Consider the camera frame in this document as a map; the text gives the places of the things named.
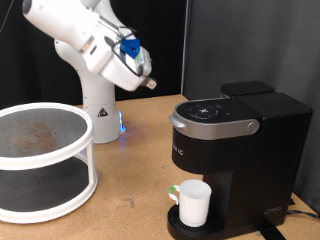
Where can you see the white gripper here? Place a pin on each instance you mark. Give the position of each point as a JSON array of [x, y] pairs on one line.
[[118, 73]]

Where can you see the black Keurig coffee machine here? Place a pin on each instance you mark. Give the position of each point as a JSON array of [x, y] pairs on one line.
[[260, 160]]

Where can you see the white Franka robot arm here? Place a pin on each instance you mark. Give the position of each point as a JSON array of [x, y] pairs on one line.
[[96, 110]]

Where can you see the white two-tier turntable stand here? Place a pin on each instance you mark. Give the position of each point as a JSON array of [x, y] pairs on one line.
[[40, 186]]

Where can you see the white mug with green tape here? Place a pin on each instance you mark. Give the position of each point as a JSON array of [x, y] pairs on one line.
[[193, 201]]

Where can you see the black tape strip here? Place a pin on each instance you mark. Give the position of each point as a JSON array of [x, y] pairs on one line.
[[271, 233]]

